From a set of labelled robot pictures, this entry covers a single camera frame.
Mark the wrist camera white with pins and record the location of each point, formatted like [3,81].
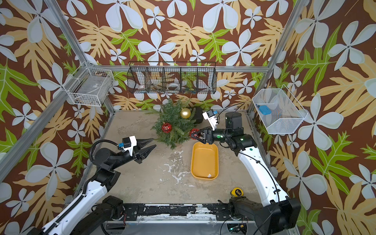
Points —
[127,145]
[211,117]

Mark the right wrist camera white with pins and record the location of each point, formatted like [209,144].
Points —
[211,117]

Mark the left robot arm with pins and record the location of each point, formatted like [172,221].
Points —
[83,216]

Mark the black tree pot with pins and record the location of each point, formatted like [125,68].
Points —
[198,115]

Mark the black mounting rail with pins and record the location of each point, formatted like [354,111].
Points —
[214,211]

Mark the red faceted ornament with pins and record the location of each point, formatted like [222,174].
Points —
[194,133]
[166,127]

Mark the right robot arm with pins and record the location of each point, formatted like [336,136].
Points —
[277,211]

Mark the blue object in basket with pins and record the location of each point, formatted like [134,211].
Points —
[264,110]

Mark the black wire basket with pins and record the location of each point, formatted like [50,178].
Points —
[172,77]

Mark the white mesh basket right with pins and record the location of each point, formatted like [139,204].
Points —
[287,112]

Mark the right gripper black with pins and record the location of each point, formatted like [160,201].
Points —
[210,135]

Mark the small green christmas tree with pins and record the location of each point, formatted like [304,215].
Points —
[170,113]

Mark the yellow tape measure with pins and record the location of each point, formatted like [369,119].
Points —
[237,192]

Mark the white wire basket left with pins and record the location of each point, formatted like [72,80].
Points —
[89,85]

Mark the yellow plastic tray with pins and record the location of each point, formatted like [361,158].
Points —
[205,160]

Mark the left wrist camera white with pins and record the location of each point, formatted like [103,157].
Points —
[127,145]

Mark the gold ball ornament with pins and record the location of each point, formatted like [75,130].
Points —
[185,113]

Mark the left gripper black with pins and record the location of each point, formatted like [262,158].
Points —
[140,143]

